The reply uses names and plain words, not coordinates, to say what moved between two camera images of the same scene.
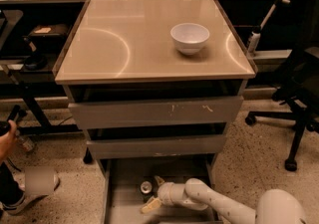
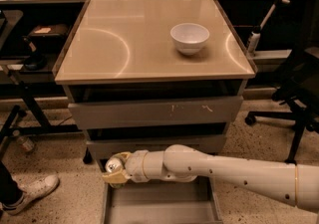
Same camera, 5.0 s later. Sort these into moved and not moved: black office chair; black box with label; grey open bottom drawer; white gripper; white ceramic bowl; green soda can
Moved: white gripper; green soda can
Not moved: black office chair; black box with label; grey open bottom drawer; white ceramic bowl
